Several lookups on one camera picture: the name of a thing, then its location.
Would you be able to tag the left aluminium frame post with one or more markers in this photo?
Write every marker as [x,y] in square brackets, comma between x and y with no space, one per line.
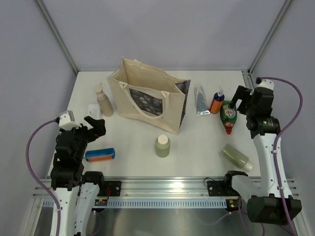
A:
[56,34]

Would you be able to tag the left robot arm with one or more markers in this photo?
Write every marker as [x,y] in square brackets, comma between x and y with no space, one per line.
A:
[74,190]

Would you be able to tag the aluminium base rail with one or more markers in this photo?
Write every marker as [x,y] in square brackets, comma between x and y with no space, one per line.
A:
[175,188]

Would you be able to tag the orange blue spray bottle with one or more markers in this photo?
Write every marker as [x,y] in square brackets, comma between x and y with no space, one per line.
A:
[217,101]

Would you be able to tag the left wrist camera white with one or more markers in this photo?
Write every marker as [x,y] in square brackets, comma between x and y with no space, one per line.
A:
[67,121]

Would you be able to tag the blue orange lying bottle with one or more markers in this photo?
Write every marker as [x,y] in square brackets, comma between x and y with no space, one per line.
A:
[100,154]

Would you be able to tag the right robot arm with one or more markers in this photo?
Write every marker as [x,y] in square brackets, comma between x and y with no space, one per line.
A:
[272,202]

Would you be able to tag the aluminium frame post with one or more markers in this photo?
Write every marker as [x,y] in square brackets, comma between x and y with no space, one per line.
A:
[56,34]
[271,32]

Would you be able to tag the silver blue tube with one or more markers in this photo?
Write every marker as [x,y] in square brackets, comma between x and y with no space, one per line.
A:
[200,101]

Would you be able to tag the lying green bottle beige cap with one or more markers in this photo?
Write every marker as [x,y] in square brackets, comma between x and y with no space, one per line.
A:
[237,158]

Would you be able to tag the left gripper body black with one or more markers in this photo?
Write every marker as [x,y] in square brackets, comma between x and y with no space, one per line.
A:
[83,137]

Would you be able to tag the right aluminium frame post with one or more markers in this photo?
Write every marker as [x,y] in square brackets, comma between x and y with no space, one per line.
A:
[271,32]

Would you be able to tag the white slotted cable duct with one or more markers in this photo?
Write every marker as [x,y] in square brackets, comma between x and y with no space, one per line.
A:
[161,203]

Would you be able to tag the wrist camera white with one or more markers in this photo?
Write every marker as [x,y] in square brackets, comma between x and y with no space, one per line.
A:
[67,121]
[264,83]

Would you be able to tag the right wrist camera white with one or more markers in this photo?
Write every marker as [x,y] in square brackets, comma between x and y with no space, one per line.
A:
[264,83]

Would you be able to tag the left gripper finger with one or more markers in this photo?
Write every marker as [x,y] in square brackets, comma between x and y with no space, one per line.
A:
[89,127]
[98,124]

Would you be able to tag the green jar beige lid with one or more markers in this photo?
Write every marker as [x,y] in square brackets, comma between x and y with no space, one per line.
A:
[162,146]

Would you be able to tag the beige canvas tote bag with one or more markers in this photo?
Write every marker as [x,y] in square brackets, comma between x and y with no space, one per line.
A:
[149,94]

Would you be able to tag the beige pump bottle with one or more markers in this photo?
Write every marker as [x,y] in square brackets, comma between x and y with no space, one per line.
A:
[103,100]

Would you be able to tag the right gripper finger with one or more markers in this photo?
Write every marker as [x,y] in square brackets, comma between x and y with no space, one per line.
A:
[244,106]
[242,93]

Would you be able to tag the white bottle black cap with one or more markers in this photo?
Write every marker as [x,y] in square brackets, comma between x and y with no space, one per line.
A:
[94,111]

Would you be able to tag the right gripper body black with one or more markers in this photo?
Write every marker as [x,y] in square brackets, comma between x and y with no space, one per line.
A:
[251,109]

